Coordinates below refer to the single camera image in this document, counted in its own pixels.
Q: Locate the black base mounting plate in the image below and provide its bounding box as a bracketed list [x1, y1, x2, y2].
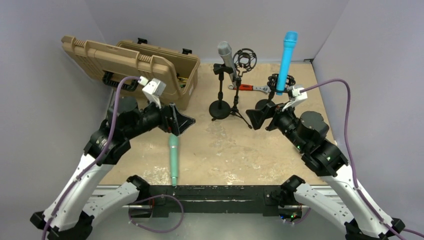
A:
[117, 184, 314, 220]

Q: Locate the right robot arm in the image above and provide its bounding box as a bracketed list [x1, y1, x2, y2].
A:
[246, 103, 405, 240]

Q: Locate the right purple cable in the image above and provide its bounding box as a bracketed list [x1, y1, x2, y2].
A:
[299, 78, 424, 238]

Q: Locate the green microphone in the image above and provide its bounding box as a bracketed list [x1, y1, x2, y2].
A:
[168, 134, 179, 187]

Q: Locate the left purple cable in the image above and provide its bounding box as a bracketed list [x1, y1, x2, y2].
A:
[40, 76, 142, 240]

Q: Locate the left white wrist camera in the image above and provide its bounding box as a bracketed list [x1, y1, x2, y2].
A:
[137, 76, 167, 109]

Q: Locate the red-handled adjustable wrench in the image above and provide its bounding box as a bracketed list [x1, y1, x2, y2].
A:
[239, 84, 271, 94]

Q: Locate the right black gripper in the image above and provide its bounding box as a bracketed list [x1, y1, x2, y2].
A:
[246, 99, 307, 151]

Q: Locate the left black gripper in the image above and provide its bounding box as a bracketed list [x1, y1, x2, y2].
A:
[124, 94, 195, 140]

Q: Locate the blue microphone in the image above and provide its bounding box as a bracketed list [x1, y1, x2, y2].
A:
[276, 31, 298, 96]

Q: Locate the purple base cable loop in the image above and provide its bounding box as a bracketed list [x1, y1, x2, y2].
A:
[127, 194, 185, 235]

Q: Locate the tan plastic tool case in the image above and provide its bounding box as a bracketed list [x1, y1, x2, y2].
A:
[61, 35, 200, 110]

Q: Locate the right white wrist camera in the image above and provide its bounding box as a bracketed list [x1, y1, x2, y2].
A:
[282, 84, 308, 112]

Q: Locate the grey microphone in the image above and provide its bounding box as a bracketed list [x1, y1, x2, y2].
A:
[217, 41, 238, 89]

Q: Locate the black tripod shock-mount stand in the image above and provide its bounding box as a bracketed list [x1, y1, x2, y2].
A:
[229, 48, 257, 129]

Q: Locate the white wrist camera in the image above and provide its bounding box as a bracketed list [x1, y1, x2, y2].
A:
[137, 76, 167, 109]
[282, 84, 308, 112]

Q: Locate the black round-base clip stand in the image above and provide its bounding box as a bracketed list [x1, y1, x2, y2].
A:
[208, 63, 234, 121]

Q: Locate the black round-base shock-mount stand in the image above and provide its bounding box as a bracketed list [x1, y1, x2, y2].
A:
[255, 73, 296, 110]

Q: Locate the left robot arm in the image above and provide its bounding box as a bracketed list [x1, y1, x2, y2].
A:
[30, 96, 196, 240]

